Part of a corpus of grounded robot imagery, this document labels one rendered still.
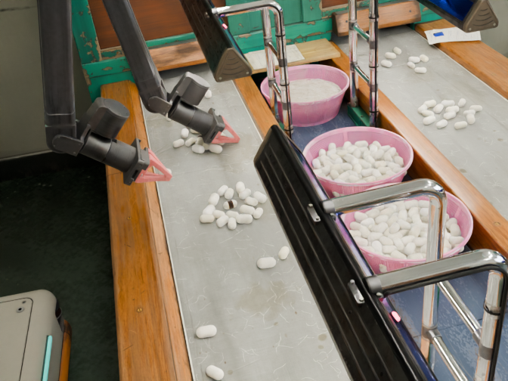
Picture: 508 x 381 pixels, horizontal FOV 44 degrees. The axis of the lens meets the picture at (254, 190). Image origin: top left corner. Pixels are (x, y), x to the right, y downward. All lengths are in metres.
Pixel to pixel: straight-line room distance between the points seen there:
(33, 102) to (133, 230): 1.81
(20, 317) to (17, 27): 1.42
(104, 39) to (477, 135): 1.17
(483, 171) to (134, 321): 0.86
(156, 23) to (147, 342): 1.22
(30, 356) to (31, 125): 1.52
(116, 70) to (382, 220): 1.10
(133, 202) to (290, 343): 0.56
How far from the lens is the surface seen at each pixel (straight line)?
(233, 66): 1.33
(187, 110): 1.62
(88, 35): 2.10
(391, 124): 1.70
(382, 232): 1.37
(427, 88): 1.94
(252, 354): 1.13
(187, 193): 1.54
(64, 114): 1.26
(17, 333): 2.01
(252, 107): 1.82
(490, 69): 2.00
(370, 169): 1.55
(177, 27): 2.12
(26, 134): 3.23
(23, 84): 3.12
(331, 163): 1.58
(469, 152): 1.63
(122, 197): 1.53
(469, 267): 0.72
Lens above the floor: 1.59
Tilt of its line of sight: 34 degrees down
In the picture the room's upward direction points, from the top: 7 degrees counter-clockwise
